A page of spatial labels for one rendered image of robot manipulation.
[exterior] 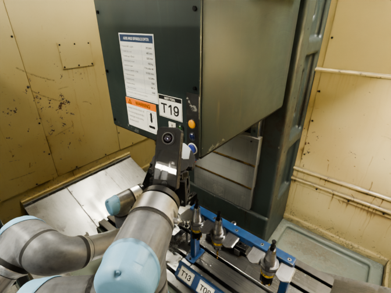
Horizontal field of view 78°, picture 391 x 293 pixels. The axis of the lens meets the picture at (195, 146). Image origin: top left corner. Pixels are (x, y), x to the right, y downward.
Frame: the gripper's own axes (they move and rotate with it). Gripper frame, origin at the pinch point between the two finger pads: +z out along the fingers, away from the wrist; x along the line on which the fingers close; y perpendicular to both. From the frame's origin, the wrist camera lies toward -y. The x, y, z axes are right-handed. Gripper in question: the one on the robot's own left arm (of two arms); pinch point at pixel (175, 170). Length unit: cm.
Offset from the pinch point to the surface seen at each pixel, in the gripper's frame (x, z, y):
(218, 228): 35.5, -7.3, 6.7
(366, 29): 42, 89, -60
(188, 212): 17.3, -6.8, 11.1
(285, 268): 61, -1, 11
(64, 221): -73, -43, 56
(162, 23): 22, -18, -65
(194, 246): 18.3, -5.1, 33.4
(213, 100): 35, -11, -45
